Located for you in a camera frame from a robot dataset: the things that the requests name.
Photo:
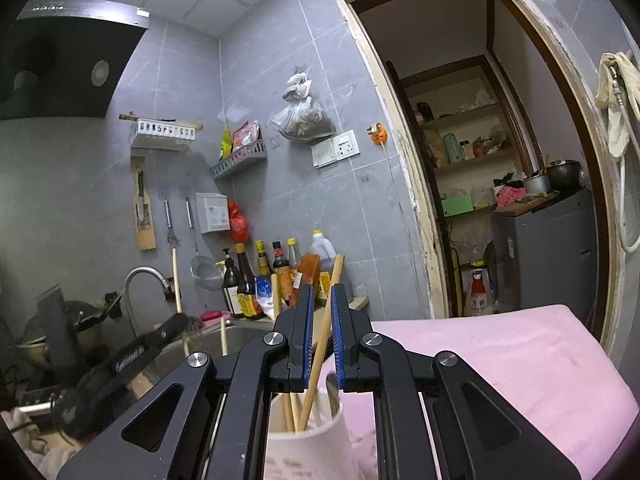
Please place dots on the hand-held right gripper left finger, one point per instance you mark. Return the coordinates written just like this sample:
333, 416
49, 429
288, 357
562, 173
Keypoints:
305, 335

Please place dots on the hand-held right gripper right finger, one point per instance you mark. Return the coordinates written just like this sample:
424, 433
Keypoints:
339, 335

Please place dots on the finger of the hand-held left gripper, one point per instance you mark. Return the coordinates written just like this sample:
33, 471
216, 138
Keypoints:
177, 327

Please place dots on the dark brown chopstick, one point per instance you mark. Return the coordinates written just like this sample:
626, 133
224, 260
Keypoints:
322, 340

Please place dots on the metal spoon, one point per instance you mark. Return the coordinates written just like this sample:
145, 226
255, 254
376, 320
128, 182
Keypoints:
333, 397

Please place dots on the white cup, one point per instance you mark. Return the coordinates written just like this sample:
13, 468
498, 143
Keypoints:
310, 455

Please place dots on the person's left forearm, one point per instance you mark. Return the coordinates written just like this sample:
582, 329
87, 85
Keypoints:
35, 445

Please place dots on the pink soap dish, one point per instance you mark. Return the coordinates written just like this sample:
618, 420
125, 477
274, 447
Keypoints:
215, 315

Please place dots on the blue white seasoning bag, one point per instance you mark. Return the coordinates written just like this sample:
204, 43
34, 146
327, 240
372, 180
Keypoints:
264, 292

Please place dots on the orange sauce pouch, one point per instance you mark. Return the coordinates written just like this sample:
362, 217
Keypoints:
305, 275

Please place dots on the hanging metal strainer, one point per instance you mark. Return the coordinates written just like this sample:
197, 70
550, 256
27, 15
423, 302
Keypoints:
205, 272

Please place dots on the metal faucet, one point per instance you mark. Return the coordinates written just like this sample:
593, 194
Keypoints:
142, 275

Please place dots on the metal sink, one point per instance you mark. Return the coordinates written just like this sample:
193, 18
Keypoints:
240, 345

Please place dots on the dark wok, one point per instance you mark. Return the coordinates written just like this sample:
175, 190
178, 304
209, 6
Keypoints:
45, 350

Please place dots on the dark pump bottle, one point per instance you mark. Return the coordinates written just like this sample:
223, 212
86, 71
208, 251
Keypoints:
230, 285

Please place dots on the soy sauce bottle yellow label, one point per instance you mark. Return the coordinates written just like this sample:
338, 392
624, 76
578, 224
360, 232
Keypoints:
247, 290

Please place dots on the red cap sauce bottle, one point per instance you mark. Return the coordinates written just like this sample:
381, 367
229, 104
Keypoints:
280, 257

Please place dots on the yellow cap sauce bottle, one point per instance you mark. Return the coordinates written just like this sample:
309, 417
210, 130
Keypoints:
262, 260

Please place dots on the hanging metal utensil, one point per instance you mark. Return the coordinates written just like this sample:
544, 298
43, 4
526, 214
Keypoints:
170, 220

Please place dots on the red plastic bag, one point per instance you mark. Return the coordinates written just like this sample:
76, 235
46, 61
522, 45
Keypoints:
239, 222

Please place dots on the wooden knife holder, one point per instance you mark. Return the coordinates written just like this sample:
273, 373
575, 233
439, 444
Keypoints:
145, 210

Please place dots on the white bottle red label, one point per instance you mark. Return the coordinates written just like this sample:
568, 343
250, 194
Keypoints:
479, 290

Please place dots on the pink floral cloth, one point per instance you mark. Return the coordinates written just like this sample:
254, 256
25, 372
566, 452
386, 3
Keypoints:
500, 370

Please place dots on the green box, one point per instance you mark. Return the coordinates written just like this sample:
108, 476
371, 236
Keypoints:
457, 205

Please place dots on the yellow snack packet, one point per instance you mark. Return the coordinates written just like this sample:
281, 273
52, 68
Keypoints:
226, 142

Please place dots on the red snack packet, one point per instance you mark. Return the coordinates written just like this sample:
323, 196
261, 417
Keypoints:
246, 136

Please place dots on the clear bag of dried goods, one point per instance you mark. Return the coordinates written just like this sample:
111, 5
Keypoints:
302, 120

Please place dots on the green thermos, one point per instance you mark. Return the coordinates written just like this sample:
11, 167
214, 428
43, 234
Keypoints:
451, 148

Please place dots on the pink rag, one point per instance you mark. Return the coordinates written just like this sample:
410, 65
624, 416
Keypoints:
509, 196

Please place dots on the grey cabinet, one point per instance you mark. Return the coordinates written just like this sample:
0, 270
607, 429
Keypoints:
545, 255

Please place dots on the wooden pantry shelf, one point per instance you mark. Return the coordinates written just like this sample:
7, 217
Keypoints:
465, 125

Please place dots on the small metal pot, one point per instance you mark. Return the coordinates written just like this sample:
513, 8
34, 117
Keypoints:
536, 185

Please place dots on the dark metal pot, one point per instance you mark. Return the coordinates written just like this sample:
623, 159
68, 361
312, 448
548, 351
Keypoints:
564, 174

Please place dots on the black range hood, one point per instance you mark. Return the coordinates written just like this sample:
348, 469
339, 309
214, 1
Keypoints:
60, 60

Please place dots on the pale rubber gloves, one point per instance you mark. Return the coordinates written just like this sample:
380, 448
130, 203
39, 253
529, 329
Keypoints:
617, 100

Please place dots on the white wall box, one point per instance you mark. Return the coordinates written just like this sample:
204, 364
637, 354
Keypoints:
212, 212

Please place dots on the wooden door frame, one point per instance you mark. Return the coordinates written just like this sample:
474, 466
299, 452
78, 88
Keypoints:
425, 240

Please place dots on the grey wall basket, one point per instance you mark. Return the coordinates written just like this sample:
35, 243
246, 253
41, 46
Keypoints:
239, 162

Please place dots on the white wall socket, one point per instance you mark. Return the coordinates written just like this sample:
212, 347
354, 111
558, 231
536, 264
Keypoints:
346, 145
324, 153

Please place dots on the white wall rack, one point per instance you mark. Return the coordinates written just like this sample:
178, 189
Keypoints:
162, 135

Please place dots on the orange wall hook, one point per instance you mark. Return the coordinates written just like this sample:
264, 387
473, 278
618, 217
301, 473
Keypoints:
377, 132

